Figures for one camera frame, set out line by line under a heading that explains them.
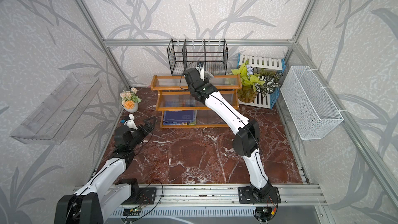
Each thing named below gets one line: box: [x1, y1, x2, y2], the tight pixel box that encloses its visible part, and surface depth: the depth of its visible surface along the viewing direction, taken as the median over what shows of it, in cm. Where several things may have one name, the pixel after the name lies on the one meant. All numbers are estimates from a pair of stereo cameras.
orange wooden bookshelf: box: [150, 74, 243, 130], surface depth 101 cm
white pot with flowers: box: [119, 87, 142, 114], surface depth 101 cm
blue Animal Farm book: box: [162, 120, 196, 126], surface depth 98 cm
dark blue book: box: [163, 109, 195, 122], surface depth 101 cm
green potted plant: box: [231, 60, 283, 104], surface depth 93 cm
